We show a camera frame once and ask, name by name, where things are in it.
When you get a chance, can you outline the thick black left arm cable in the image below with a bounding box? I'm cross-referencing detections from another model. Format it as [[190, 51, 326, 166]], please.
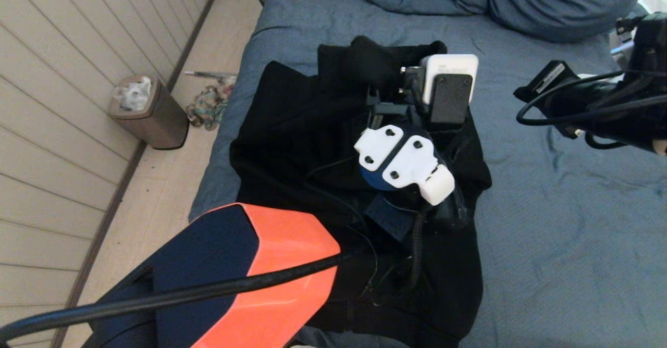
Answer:
[[0, 252, 370, 343]]

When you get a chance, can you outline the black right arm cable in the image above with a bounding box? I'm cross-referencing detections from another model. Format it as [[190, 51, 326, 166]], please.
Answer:
[[516, 69, 667, 151]]

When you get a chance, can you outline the clear plastic bin bag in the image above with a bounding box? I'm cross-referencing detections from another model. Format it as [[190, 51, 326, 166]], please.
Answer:
[[114, 76, 153, 112]]

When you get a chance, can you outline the blue pillow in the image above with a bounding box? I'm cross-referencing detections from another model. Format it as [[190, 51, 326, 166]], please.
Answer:
[[487, 0, 652, 44]]

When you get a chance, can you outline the black garment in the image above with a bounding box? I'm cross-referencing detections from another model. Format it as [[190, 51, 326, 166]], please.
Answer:
[[229, 35, 493, 348]]

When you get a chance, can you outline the blue bed sheet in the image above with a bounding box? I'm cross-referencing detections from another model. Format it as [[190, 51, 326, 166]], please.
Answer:
[[189, 0, 667, 348]]

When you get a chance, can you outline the thin stick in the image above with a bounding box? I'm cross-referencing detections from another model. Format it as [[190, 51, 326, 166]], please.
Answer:
[[183, 70, 238, 79]]

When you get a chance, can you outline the colourful rag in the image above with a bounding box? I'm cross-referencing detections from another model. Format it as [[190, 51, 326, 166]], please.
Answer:
[[186, 85, 230, 131]]

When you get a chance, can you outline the brown trash bin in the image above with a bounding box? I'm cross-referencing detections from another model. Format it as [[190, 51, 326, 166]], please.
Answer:
[[108, 75, 189, 151]]

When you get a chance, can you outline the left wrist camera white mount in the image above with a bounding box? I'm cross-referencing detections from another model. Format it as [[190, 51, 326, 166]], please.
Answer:
[[353, 54, 480, 207]]

